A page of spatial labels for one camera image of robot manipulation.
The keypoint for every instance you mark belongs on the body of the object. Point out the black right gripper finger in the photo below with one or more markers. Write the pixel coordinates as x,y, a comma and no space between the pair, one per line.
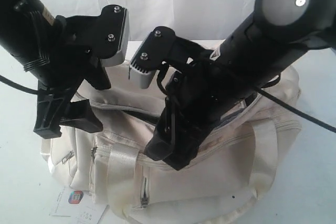
160,146

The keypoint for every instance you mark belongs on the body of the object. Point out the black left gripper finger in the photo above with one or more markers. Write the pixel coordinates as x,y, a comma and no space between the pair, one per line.
79,114

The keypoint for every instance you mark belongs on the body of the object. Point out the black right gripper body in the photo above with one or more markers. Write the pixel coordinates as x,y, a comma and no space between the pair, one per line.
199,90

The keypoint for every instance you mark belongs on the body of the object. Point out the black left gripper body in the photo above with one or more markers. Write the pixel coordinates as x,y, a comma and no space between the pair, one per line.
71,61

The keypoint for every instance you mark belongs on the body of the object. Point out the cream fabric duffel bag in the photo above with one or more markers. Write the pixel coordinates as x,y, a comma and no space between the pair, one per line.
235,167

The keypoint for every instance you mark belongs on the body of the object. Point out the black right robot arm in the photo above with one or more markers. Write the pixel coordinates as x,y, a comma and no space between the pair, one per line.
271,38

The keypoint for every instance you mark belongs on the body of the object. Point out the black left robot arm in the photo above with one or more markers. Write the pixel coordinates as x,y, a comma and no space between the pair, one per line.
47,48

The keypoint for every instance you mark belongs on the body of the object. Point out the white paper hang tag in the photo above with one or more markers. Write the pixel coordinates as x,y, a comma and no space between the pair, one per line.
77,206

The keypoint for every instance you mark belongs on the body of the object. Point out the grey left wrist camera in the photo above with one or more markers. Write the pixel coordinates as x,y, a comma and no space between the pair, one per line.
111,35

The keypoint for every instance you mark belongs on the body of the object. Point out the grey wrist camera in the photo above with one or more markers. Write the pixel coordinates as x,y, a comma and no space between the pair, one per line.
154,49
111,35

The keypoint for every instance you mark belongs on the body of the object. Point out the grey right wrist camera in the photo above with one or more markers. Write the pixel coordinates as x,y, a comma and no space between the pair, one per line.
154,49

